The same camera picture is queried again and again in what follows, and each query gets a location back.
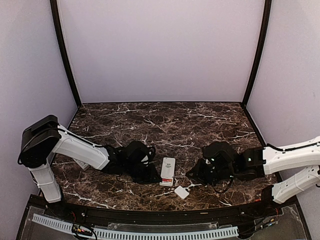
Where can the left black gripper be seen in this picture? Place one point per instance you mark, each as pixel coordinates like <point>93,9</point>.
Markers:
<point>150,176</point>

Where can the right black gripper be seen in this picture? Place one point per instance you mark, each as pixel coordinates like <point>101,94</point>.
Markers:
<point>197,172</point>

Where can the red yellow battery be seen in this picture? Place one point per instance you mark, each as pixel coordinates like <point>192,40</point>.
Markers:
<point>167,179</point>

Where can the white remote green buttons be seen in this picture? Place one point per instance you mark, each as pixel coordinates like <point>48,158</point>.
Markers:
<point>167,171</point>

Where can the clear pen screwdriver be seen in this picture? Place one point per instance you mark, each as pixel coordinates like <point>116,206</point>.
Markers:
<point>180,176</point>

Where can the white battery cover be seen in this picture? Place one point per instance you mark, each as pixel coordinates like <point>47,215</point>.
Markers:
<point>181,192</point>

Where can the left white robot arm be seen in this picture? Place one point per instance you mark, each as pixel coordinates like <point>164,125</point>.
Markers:
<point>47,137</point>

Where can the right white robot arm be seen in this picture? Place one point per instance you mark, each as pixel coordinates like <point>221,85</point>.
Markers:
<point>258,162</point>

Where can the black front table rail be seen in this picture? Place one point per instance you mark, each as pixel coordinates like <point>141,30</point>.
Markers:
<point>242,214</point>

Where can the white slotted cable duct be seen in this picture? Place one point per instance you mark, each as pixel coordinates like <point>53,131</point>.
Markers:
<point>121,231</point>

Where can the left black frame post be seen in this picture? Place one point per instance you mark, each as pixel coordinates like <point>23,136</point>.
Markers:
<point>63,52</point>

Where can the black frame post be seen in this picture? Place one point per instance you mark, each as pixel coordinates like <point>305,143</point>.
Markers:
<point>63,52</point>
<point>258,52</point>

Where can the right black frame post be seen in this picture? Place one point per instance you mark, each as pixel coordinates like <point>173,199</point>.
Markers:
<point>258,52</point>

